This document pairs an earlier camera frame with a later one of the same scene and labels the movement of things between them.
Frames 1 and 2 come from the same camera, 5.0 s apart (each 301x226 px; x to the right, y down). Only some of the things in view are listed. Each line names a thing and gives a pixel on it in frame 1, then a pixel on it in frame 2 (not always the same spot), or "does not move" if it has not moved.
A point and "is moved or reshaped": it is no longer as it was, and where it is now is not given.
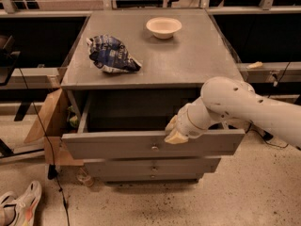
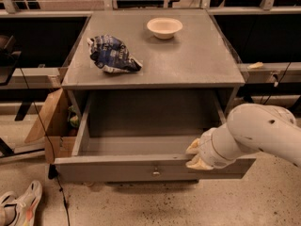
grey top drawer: x=82 y=144 is moved or reshaped
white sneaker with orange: x=20 y=211 does not move
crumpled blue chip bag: x=109 y=54 does not move
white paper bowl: x=163 y=27 does not move
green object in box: x=71 y=118 does not move
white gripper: x=184 y=123 → x=209 y=149
